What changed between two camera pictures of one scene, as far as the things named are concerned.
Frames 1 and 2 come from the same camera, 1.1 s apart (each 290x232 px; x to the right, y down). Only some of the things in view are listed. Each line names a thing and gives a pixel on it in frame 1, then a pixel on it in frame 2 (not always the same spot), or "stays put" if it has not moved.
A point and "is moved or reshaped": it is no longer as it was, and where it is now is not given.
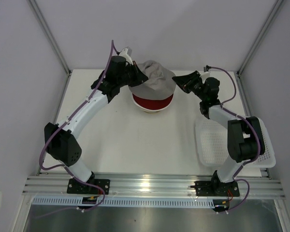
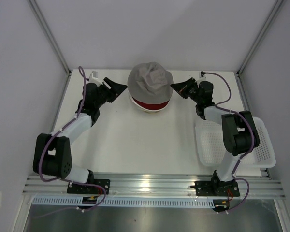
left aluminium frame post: (49, 33) stays put
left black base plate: (76, 186) stays put
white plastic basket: (211, 145) stays put
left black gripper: (139, 77) to (116, 89)
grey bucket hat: (160, 85) stays put
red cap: (150, 104) is moved or reshaped
